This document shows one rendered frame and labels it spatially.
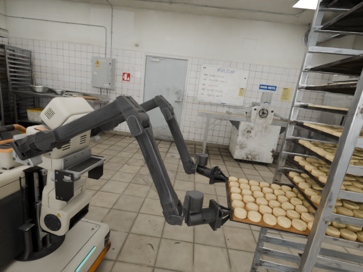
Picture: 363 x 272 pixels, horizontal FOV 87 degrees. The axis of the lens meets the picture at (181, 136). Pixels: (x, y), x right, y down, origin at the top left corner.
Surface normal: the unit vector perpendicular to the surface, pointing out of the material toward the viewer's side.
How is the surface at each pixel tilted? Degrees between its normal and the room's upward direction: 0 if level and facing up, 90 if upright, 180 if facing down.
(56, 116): 90
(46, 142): 88
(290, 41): 90
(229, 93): 90
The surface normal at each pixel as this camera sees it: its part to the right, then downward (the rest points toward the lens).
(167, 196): -0.19, 0.02
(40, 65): -0.07, 0.22
